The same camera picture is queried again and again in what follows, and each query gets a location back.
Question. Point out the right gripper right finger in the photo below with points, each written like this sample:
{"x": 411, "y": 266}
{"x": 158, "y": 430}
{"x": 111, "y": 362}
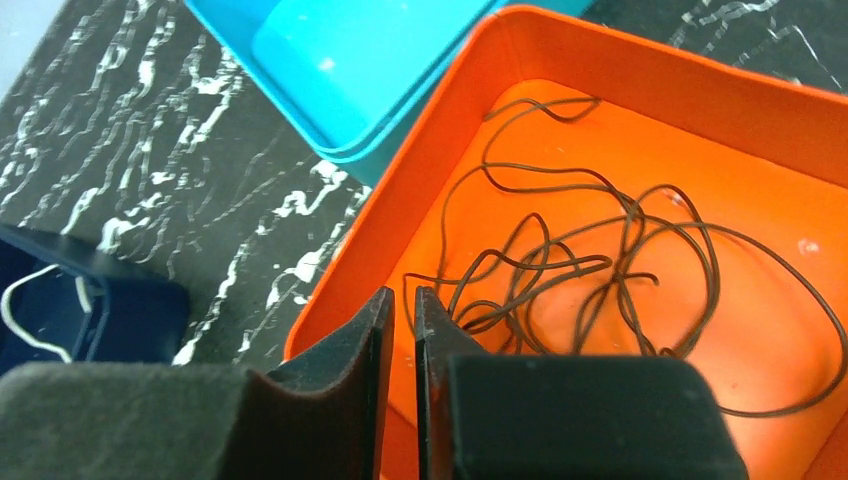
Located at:
{"x": 488, "y": 416}

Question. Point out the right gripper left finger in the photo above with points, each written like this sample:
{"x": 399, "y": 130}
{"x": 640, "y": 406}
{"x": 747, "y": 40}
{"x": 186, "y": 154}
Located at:
{"x": 319, "y": 415}

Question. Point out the navy blue plastic box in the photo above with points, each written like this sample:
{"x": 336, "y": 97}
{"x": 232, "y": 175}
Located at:
{"x": 63, "y": 300}

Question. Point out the red plastic box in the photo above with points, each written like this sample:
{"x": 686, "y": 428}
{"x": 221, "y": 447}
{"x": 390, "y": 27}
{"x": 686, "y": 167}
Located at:
{"x": 576, "y": 190}

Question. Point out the teal plastic box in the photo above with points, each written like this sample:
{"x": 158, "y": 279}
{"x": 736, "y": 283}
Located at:
{"x": 350, "y": 76}

